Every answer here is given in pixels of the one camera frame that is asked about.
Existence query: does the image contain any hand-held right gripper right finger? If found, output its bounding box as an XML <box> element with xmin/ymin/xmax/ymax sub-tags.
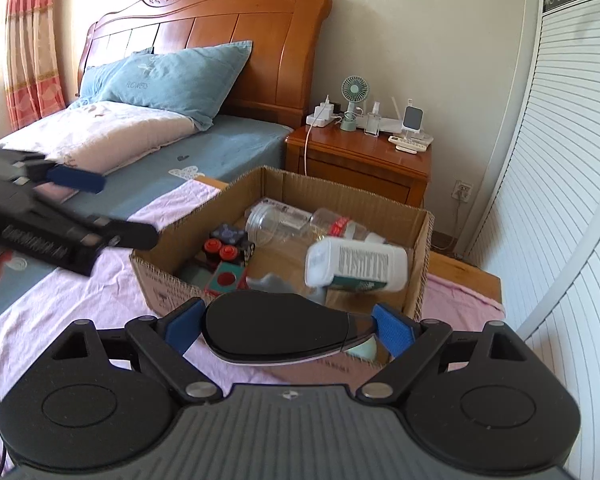
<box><xmin>355</xmin><ymin>302</ymin><xmax>531</xmax><ymax>404</ymax></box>

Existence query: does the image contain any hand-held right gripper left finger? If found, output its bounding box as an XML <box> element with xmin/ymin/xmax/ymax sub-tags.
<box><xmin>50</xmin><ymin>297</ymin><xmax>222</xmax><ymax>405</ymax></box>

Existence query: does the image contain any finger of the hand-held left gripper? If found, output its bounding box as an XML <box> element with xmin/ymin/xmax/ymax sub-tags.
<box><xmin>65</xmin><ymin>215</ymin><xmax>160</xmax><ymax>251</ymax></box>
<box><xmin>10</xmin><ymin>157</ymin><xmax>107</xmax><ymax>196</ymax></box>

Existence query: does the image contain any mint green case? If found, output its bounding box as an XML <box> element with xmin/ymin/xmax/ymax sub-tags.
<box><xmin>345</xmin><ymin>337</ymin><xmax>381</xmax><ymax>364</ymax></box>

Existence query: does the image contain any white plastic bottle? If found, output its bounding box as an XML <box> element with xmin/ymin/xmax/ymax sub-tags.
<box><xmin>305</xmin><ymin>236</ymin><xmax>409</xmax><ymax>292</ymax></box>

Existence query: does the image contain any black oval hand mirror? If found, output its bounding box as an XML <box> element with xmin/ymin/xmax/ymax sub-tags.
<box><xmin>200</xmin><ymin>291</ymin><xmax>381</xmax><ymax>365</ymax></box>

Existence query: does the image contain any clear capsule bottle silver cap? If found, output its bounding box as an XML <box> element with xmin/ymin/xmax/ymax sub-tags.
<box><xmin>307</xmin><ymin>207</ymin><xmax>401</xmax><ymax>250</ymax></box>

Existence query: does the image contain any clear plastic jar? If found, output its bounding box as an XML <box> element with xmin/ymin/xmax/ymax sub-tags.
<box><xmin>245</xmin><ymin>199</ymin><xmax>313</xmax><ymax>247</ymax></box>

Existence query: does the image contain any cardboard box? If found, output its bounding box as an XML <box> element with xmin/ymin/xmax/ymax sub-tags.
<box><xmin>130</xmin><ymin>165</ymin><xmax>435</xmax><ymax>376</ymax></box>

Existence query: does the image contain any white and pink pillow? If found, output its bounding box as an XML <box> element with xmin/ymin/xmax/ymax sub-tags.
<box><xmin>0</xmin><ymin>100</ymin><xmax>198</xmax><ymax>176</ymax></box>

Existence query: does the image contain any teal and red cube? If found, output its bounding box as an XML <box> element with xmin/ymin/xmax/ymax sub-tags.
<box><xmin>205</xmin><ymin>261</ymin><xmax>249</xmax><ymax>296</ymax></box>

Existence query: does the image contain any grey object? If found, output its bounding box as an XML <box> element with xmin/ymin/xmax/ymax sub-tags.
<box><xmin>245</xmin><ymin>272</ymin><xmax>291</xmax><ymax>294</ymax></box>

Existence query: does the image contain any grey-blue bedsheet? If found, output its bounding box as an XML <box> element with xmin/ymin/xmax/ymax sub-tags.
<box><xmin>0</xmin><ymin>112</ymin><xmax>293</xmax><ymax>333</ymax></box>

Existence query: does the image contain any blue pillow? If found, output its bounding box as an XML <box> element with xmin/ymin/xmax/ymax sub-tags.
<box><xmin>70</xmin><ymin>40</ymin><xmax>253</xmax><ymax>131</ymax></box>

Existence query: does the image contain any striped orange curtain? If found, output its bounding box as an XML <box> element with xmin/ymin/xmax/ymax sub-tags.
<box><xmin>2</xmin><ymin>0</ymin><xmax>68</xmax><ymax>133</ymax></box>

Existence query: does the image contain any wooden nightstand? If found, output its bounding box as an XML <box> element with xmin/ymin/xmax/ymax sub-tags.
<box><xmin>285</xmin><ymin>122</ymin><xmax>433</xmax><ymax>208</ymax></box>

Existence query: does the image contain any white remote control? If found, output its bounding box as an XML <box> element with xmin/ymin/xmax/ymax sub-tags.
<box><xmin>387</xmin><ymin>134</ymin><xmax>435</xmax><ymax>152</ymax></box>

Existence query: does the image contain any white louvered wardrobe door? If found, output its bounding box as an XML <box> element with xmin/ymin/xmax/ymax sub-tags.
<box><xmin>462</xmin><ymin>0</ymin><xmax>600</xmax><ymax>461</ymax></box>

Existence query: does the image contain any white router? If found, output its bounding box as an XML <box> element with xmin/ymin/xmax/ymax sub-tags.
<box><xmin>355</xmin><ymin>96</ymin><xmax>406</xmax><ymax>132</ymax></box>

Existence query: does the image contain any clear spray bottle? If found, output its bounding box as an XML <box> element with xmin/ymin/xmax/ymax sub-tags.
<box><xmin>365</xmin><ymin>101</ymin><xmax>382</xmax><ymax>137</ymax></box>

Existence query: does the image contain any white power strip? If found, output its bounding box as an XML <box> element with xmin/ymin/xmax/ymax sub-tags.
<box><xmin>306</xmin><ymin>112</ymin><xmax>346</xmax><ymax>129</ymax></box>

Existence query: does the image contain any wooden headboard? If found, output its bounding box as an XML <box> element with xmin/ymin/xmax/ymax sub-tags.
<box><xmin>77</xmin><ymin>0</ymin><xmax>333</xmax><ymax>131</ymax></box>

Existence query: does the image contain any green desk fan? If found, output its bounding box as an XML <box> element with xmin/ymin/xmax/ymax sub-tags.
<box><xmin>341</xmin><ymin>76</ymin><xmax>370</xmax><ymax>132</ymax></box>

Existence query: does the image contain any grey power cord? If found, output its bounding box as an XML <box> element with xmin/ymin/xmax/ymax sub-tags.
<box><xmin>430</xmin><ymin>199</ymin><xmax>465</xmax><ymax>254</ymax></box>

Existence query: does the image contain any white charging cable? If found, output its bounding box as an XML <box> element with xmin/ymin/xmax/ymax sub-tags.
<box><xmin>302</xmin><ymin>119</ymin><xmax>343</xmax><ymax>177</ymax></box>

